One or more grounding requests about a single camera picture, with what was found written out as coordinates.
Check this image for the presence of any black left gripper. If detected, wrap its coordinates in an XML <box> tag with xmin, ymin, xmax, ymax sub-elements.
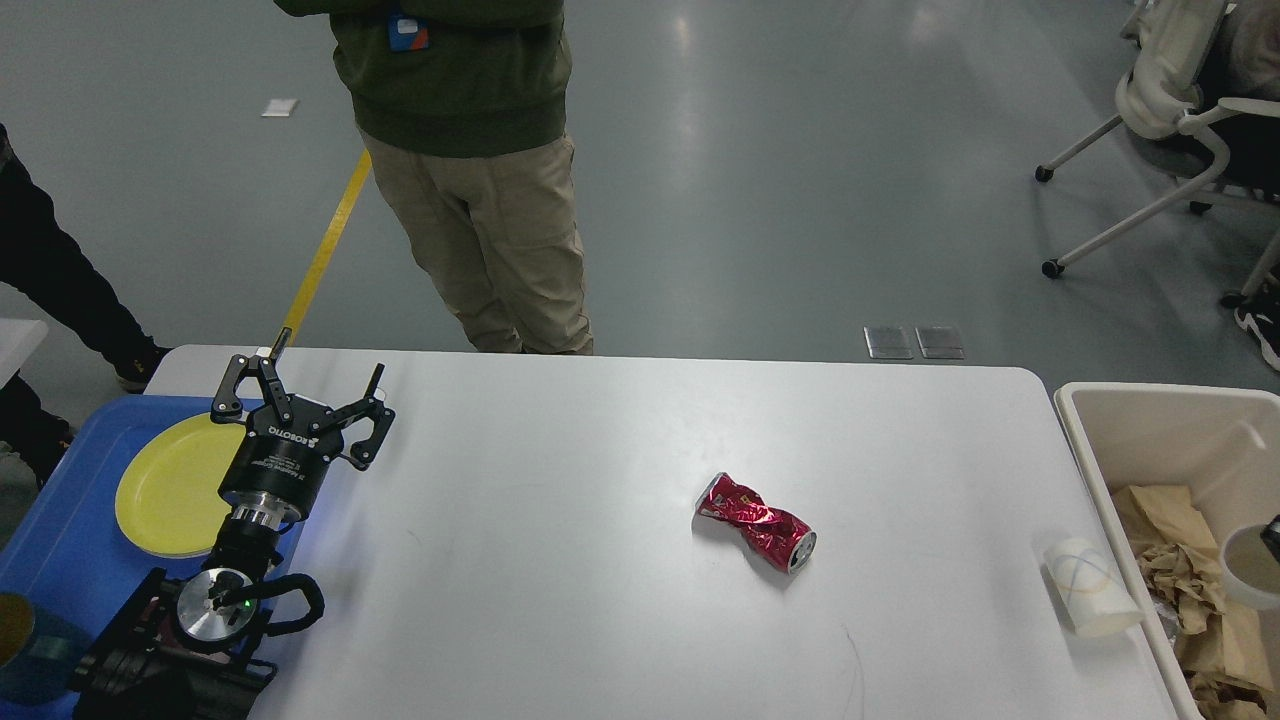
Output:
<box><xmin>209</xmin><ymin>328</ymin><xmax>396</xmax><ymax>523</ymax></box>

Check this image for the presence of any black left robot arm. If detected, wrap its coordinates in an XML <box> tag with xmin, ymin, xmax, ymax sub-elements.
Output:
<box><xmin>68</xmin><ymin>328</ymin><xmax>396</xmax><ymax>719</ymax></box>

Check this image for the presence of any metal floor socket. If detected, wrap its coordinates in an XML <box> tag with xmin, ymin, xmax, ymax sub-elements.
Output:
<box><xmin>863</xmin><ymin>325</ymin><xmax>915</xmax><ymax>360</ymax></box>
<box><xmin>914</xmin><ymin>325</ymin><xmax>966</xmax><ymax>361</ymax></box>

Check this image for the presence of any person in green sweater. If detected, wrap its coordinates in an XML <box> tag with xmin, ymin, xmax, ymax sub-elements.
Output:
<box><xmin>279</xmin><ymin>1</ymin><xmax>595</xmax><ymax>355</ymax></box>

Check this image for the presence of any brown paper ball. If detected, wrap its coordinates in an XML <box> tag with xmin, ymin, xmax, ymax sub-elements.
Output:
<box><xmin>1137</xmin><ymin>544</ymin><xmax>1226</xmax><ymax>635</ymax></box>

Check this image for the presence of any crushed red soda can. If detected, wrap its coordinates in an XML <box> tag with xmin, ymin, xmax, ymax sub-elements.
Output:
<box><xmin>694</xmin><ymin>471</ymin><xmax>817</xmax><ymax>575</ymax></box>

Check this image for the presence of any metal floor socket left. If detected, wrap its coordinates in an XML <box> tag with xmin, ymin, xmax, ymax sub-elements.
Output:
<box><xmin>863</xmin><ymin>325</ymin><xmax>915</xmax><ymax>360</ymax></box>

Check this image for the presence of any dark teal mug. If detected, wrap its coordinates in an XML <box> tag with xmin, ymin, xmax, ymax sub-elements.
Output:
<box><xmin>1</xmin><ymin>592</ymin><xmax>93</xmax><ymax>707</ymax></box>

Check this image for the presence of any person in black clothes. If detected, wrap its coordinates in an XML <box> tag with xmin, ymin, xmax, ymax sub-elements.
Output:
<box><xmin>1</xmin><ymin>132</ymin><xmax>169</xmax><ymax>486</ymax></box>

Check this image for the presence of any blue plastic tray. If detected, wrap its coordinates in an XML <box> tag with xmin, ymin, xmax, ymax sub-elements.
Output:
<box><xmin>0</xmin><ymin>397</ymin><xmax>301</xmax><ymax>720</ymax></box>

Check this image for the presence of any yellow plate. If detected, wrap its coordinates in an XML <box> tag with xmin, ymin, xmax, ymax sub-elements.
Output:
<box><xmin>115</xmin><ymin>415</ymin><xmax>244</xmax><ymax>559</ymax></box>

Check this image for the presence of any white side table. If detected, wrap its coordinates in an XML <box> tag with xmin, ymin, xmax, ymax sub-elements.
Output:
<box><xmin>0</xmin><ymin>318</ymin><xmax>49</xmax><ymax>387</ymax></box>

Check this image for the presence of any brown paper wad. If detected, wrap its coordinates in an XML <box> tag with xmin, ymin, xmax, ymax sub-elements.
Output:
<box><xmin>1185</xmin><ymin>671</ymin><xmax>1276</xmax><ymax>719</ymax></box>

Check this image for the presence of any crushed white paper cup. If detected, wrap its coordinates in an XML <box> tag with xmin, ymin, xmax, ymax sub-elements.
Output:
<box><xmin>1043</xmin><ymin>537</ymin><xmax>1144</xmax><ymax>638</ymax></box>

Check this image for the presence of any metal floor socket right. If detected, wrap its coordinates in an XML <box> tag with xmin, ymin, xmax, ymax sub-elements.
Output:
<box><xmin>914</xmin><ymin>325</ymin><xmax>966</xmax><ymax>361</ymax></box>

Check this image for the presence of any beige plastic bin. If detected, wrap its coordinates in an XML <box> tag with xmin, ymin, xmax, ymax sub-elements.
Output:
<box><xmin>1053</xmin><ymin>382</ymin><xmax>1279</xmax><ymax>719</ymax></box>

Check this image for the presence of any brown paper bag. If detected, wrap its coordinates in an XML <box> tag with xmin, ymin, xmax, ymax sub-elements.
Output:
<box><xmin>1111</xmin><ymin>486</ymin><xmax>1275</xmax><ymax>692</ymax></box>

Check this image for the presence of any white office chair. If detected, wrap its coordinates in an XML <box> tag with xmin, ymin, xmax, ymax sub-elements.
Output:
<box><xmin>1036</xmin><ymin>1</ymin><xmax>1277</xmax><ymax>278</ymax></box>

